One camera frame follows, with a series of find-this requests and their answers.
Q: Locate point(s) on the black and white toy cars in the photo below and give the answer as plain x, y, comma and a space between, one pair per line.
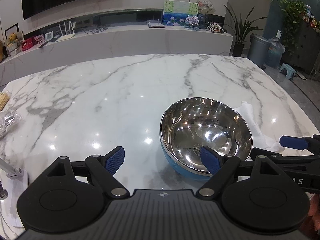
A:
217, 27

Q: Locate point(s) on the blue photo stand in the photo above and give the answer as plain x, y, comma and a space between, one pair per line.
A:
191, 23

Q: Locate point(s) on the dark grey cabinet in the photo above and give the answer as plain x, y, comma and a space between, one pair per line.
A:
306, 50

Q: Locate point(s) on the grey trash can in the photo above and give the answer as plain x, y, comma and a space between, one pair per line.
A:
258, 51

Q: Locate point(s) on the black framed certificate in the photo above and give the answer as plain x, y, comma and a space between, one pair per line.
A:
11, 31

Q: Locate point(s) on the white paper towel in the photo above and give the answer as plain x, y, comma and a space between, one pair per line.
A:
260, 132

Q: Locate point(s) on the small blue step stool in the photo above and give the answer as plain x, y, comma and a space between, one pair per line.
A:
287, 70

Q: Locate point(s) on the white desk clock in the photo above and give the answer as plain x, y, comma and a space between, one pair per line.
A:
48, 36

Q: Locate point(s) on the bundle of wooden chopsticks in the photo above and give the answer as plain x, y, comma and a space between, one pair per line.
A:
3, 101

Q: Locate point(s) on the round decorative fan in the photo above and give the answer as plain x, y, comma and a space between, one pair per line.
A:
206, 7

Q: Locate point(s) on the potted long-leaf plant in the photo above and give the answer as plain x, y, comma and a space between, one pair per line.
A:
238, 48

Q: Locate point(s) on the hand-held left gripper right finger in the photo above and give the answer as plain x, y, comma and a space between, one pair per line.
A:
209, 160

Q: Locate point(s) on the row of colourful boxes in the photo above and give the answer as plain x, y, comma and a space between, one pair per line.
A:
311, 17

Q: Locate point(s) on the brown plush bear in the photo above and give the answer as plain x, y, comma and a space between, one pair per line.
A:
12, 42

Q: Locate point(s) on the glass jar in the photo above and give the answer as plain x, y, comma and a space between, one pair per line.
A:
203, 21

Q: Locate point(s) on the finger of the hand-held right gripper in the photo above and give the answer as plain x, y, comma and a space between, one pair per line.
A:
295, 160
293, 142

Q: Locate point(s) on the red card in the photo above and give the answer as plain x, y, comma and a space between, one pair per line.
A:
27, 45

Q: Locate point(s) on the black remote control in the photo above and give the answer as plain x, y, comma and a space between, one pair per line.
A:
43, 44

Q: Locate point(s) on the steel bowl with blue outside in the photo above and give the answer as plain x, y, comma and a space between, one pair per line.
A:
190, 120

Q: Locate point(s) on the person's right hand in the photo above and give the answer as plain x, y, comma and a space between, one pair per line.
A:
315, 211

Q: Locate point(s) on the potted pothos plant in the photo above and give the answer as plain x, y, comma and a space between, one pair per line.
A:
292, 22

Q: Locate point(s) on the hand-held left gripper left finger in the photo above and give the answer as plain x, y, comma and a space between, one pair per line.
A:
115, 160

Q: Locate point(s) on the blue water jug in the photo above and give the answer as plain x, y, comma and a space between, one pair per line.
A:
274, 53

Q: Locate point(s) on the white router with antennas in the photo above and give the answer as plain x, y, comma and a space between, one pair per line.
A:
65, 37

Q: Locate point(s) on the pink card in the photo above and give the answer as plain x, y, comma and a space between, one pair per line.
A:
38, 40

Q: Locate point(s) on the lotus pond painting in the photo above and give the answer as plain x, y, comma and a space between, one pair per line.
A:
178, 13

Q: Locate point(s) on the flat silver device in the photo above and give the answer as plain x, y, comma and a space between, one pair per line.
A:
155, 24

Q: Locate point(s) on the clear plastic bag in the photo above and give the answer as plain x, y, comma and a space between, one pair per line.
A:
8, 122

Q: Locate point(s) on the white paper sheet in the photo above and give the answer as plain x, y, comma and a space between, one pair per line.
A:
10, 212

